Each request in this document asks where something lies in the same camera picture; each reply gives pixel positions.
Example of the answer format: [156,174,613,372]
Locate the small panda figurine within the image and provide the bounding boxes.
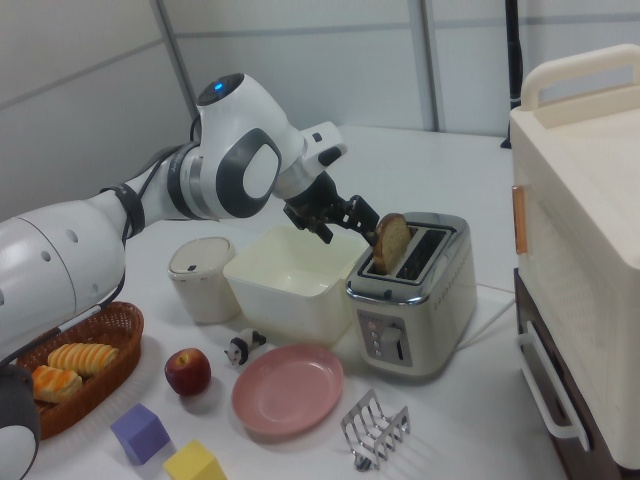
[224,327,267,370]

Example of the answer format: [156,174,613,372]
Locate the cream and chrome toaster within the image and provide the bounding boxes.
[344,211,479,384]

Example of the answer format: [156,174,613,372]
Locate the cream cabinet with handle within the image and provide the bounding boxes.
[508,43,640,471]

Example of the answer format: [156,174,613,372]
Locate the small cream lidded bin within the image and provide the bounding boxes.
[167,237,242,325]

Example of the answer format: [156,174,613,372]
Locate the metal toast rack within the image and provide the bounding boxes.
[340,388,412,472]

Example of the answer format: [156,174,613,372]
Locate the yellow foam cube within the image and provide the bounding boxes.
[163,438,226,480]

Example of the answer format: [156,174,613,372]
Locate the orange glazed pastry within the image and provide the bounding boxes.
[30,364,84,404]

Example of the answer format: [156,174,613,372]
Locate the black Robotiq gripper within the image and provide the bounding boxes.
[283,172,381,246]

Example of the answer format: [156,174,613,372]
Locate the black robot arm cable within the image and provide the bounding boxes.
[99,117,204,241]

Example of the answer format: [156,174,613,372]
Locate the purple foam cube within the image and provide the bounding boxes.
[109,402,172,467]

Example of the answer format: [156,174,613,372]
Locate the black vertical pole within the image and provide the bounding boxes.
[501,0,526,150]

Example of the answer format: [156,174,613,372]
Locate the striped bread roll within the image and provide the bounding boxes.
[47,342,121,379]

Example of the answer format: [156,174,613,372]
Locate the brown wicker basket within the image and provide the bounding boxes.
[14,300,146,441]

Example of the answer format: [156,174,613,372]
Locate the pink plate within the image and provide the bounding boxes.
[231,343,346,435]

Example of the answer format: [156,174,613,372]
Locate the red apple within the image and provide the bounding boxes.
[164,347,212,398]

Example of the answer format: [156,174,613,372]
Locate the cream rectangular plastic container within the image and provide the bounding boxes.
[222,224,370,349]

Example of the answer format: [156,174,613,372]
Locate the brown bread slice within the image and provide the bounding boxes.
[372,212,414,275]

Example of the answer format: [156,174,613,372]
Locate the white toaster power cable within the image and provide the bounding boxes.
[459,297,516,351]

